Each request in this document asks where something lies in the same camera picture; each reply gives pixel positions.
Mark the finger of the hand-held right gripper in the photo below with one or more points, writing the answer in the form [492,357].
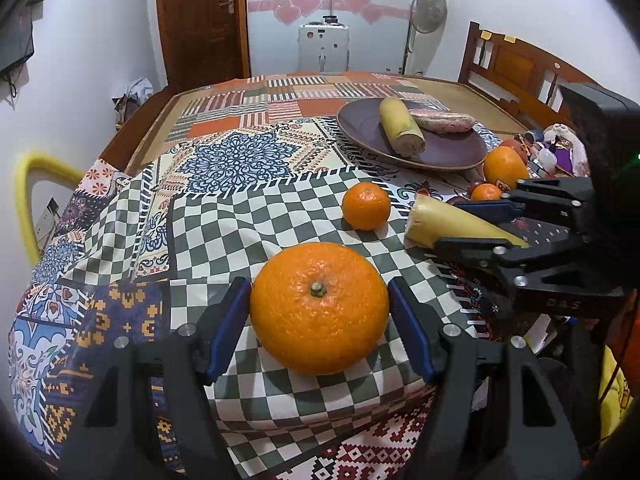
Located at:
[475,251]
[485,207]

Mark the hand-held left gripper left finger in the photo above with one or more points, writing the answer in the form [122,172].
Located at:
[227,327]

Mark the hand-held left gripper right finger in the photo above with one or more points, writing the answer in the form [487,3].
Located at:
[410,330]

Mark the peeled banana half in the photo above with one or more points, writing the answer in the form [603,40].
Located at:
[445,222]

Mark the large orange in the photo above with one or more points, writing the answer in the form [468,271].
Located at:
[320,310]

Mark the tiny mandarin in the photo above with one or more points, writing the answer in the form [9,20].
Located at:
[485,192]

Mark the orange with sticker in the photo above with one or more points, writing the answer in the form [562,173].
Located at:
[504,166]

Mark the pile of small toys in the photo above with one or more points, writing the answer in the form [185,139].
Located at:
[555,147]

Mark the dark brown plate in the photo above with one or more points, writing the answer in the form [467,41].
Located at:
[450,152]

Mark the red fruit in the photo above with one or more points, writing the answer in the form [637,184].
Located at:
[515,147]

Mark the pink sweet potato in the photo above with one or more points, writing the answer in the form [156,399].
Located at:
[442,121]

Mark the small mandarin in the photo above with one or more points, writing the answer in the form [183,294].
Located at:
[366,206]

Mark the yellow banana piece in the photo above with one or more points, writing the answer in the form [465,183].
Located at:
[397,125]

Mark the woven bed mat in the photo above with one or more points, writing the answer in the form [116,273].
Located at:
[450,91]

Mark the wooden bed headboard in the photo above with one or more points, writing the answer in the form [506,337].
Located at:
[520,67]

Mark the patchwork printed blanket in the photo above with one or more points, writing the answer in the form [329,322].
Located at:
[225,175]

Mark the white standing fan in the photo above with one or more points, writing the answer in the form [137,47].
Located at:
[427,10]

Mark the yellow cloth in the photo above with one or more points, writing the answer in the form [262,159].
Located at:
[617,400]

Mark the white appliance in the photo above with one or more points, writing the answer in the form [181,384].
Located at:
[324,47]

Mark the pile of clothes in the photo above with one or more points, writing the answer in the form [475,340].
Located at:
[134,95]

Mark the brown wooden door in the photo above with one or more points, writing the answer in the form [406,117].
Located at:
[200,30]

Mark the wall socket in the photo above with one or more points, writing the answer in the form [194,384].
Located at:
[48,217]

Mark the yellow chair frame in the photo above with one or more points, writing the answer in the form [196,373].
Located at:
[25,190]

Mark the black wall television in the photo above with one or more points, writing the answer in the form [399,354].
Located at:
[15,35]

